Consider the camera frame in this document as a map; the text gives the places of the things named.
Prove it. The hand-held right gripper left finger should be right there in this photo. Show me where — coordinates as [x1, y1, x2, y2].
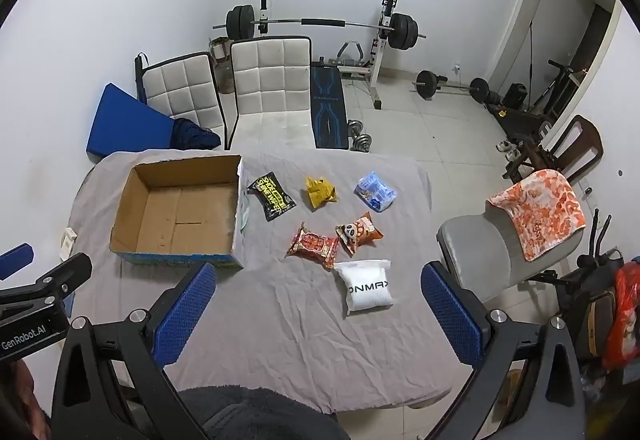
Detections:
[50, 261, 217, 440]

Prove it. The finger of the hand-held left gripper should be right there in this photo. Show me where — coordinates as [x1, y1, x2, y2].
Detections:
[0, 243, 34, 281]
[30, 252, 94, 303]

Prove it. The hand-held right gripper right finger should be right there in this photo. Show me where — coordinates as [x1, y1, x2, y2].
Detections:
[421, 261, 586, 440]

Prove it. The white plastic packet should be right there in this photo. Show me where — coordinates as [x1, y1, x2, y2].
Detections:
[334, 259, 394, 317]

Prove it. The cardboard box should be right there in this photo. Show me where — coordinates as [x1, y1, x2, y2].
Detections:
[109, 155, 246, 269]

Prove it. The orange panda snack packet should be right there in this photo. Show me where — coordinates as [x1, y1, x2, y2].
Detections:
[335, 212, 385, 255]

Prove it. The light blue snack packet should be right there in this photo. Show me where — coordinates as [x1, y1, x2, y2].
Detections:
[354, 171, 397, 213]

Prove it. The red snack packet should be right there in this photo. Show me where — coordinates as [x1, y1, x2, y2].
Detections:
[285, 222, 341, 272]

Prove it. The black yellow snack packet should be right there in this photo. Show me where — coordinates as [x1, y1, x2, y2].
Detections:
[246, 171, 297, 222]

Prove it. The person's left hand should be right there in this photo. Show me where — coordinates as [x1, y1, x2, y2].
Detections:
[7, 360, 52, 438]

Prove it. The small white box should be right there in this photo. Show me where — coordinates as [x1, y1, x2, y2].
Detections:
[60, 229, 79, 261]

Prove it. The grey padded chair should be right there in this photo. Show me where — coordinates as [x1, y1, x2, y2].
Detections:
[436, 207, 586, 293]

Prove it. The grey tablecloth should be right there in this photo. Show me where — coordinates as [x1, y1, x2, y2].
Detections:
[67, 147, 453, 416]

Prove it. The black fleece garment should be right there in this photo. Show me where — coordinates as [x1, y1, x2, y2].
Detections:
[177, 386, 351, 440]

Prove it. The orange floral towel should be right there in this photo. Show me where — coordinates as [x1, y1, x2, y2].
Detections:
[486, 169, 586, 262]

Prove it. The black backpack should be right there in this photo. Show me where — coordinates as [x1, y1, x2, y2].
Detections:
[575, 270, 621, 361]

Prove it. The blue foam mat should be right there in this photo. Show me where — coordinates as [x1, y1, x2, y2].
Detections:
[86, 84, 176, 163]

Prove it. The red plastic bag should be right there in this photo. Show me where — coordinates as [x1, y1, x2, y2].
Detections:
[602, 262, 640, 371]

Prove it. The dark blue jacket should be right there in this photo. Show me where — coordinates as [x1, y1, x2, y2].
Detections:
[170, 118, 222, 151]

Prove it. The dark folded umbrella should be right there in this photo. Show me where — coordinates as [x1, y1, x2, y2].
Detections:
[134, 52, 152, 103]

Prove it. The white quilted chair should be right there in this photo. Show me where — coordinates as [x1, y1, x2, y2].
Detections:
[227, 36, 316, 148]
[142, 52, 226, 151]

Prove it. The brown wooden chair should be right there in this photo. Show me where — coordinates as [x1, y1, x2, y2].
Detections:
[502, 115, 604, 185]

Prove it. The black speaker box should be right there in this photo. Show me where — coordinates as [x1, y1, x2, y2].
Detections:
[501, 84, 529, 109]

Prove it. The small barbell with black plates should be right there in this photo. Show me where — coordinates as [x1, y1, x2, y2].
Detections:
[412, 70, 490, 103]

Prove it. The black blue weight bench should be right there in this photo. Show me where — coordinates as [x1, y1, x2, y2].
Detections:
[309, 61, 349, 151]

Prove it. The large clear water jug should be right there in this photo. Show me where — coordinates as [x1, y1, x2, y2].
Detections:
[215, 60, 236, 94]

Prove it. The black scooter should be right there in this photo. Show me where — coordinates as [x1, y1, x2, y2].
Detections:
[530, 60, 587, 121]

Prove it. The white bench press rack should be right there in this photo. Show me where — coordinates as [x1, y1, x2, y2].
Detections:
[252, 0, 403, 111]

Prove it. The black handlebar machine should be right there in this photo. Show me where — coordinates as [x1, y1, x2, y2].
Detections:
[575, 215, 626, 273]

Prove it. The white door frame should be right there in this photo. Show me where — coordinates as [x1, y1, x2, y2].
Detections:
[480, 0, 623, 85]

